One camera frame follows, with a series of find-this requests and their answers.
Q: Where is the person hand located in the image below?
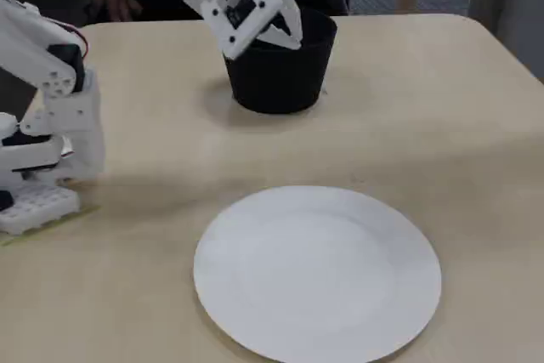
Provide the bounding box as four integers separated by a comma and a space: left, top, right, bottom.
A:
104, 0, 145, 23

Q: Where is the black round pot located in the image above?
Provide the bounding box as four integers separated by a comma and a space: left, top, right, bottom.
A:
224, 8, 339, 116

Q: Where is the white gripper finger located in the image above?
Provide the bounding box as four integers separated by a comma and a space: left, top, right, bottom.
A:
261, 18, 299, 52
266, 0, 304, 51

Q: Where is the white perforated base plate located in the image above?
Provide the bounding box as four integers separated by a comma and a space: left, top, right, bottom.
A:
0, 186, 82, 236

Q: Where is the white round plate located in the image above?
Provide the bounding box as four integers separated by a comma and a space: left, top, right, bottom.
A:
193, 185, 443, 363

